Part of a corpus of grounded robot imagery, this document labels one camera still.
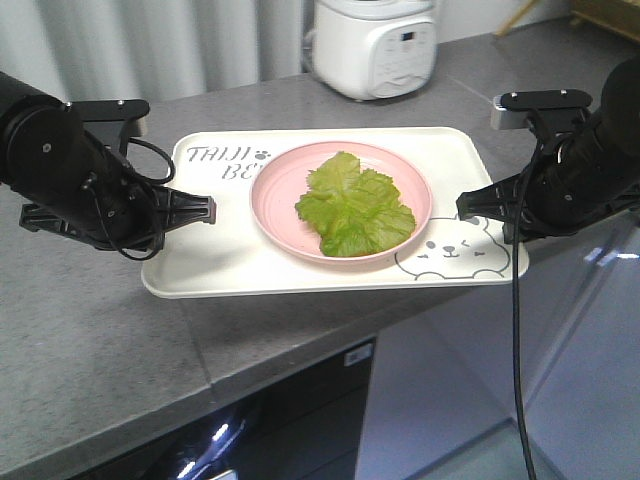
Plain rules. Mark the black disinfection cabinet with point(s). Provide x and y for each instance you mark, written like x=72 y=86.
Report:
x=305 y=426

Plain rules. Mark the wooden furniture piece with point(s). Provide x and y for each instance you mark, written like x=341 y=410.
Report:
x=617 y=17

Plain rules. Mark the white rice cooker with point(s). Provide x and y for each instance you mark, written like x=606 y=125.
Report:
x=371 y=50

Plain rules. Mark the grey cabinet door panel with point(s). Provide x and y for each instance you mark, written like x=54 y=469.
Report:
x=440 y=402

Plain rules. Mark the green lettuce leaf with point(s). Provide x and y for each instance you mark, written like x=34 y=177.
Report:
x=356 y=212

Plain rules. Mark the pink round plate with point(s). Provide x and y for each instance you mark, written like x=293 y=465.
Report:
x=278 y=187

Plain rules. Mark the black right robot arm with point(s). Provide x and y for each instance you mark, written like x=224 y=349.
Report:
x=618 y=115

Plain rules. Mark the cream bear serving tray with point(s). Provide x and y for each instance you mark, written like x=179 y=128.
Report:
x=235 y=257

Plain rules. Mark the white curtain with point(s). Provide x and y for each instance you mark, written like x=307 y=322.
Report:
x=155 y=50

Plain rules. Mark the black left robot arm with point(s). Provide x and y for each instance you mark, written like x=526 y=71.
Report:
x=87 y=173

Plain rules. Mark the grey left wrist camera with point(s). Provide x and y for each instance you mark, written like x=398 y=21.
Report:
x=113 y=122

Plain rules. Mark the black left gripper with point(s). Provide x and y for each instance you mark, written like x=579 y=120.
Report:
x=134 y=215

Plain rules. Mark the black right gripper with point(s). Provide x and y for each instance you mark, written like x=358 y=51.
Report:
x=588 y=179

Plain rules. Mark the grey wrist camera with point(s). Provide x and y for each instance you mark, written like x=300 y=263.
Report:
x=546 y=113
x=113 y=122

